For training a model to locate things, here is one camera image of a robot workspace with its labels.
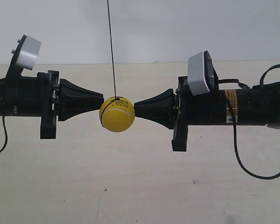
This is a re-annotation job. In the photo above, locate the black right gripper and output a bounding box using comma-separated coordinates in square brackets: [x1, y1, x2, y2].
[133, 76, 221, 152]

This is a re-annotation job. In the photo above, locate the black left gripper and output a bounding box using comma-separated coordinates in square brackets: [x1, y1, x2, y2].
[37, 70, 104, 139]

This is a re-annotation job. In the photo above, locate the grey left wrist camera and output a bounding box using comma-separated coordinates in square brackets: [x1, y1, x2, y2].
[6, 35, 42, 80]

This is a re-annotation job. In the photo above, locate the black right camera cable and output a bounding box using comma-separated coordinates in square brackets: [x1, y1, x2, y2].
[218, 64, 280, 180]

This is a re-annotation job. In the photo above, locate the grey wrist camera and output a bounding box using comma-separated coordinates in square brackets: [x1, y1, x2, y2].
[187, 50, 219, 96]
[6, 35, 42, 80]

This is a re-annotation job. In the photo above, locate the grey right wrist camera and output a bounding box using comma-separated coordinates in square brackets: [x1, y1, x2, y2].
[187, 50, 219, 96]

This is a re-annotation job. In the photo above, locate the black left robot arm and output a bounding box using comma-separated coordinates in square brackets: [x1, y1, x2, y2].
[0, 70, 104, 140]

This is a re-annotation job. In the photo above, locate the black hanging string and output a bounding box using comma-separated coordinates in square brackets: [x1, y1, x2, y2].
[107, 0, 119, 101]

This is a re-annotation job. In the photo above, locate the yellow tennis ball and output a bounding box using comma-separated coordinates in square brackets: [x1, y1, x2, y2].
[99, 97, 135, 133]

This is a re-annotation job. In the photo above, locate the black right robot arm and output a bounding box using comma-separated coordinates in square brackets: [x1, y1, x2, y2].
[134, 76, 280, 152]

